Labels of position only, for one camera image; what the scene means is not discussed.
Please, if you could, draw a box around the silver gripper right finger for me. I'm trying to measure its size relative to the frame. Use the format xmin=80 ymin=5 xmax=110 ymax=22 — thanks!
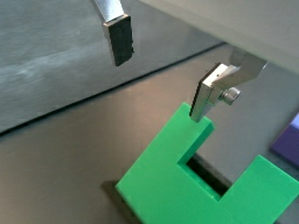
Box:
xmin=190 ymin=48 xmax=267 ymax=123

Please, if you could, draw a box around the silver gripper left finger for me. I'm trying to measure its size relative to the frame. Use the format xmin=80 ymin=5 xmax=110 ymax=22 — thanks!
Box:
xmin=91 ymin=0 xmax=134 ymax=67

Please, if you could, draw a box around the green U-shaped block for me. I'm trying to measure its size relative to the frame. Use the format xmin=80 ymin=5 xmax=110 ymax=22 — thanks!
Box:
xmin=116 ymin=103 xmax=299 ymax=224

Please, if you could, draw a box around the purple board with cross slot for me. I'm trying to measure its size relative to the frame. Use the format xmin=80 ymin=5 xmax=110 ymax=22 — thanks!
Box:
xmin=270 ymin=113 xmax=299 ymax=167

